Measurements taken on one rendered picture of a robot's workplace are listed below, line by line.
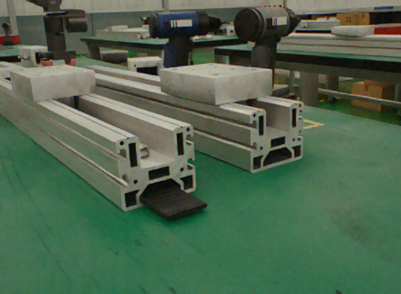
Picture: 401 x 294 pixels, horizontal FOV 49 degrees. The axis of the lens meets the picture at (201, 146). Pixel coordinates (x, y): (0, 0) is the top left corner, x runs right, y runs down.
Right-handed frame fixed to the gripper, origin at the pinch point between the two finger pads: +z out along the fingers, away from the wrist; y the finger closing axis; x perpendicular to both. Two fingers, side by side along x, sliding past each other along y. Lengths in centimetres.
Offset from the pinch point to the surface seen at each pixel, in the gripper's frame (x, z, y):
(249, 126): -97, -3, -4
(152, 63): -30.6, -5.6, 16.7
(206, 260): -112, 3, -23
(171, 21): -50, -17, 12
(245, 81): -91, -8, 0
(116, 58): 428, 35, 206
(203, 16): -52, -17, 20
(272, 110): -95, -4, 2
